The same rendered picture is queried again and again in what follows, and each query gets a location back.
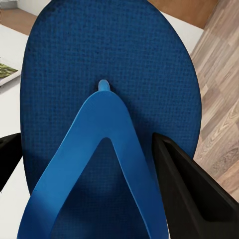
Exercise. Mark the sliding door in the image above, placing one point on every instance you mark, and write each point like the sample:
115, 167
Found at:
17, 19
195, 12

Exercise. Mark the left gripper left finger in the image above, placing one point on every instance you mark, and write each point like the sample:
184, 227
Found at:
10, 155

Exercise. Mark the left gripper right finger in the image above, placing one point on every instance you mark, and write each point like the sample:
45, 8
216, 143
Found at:
195, 205

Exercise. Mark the sandal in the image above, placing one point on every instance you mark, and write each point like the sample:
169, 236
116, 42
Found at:
98, 78

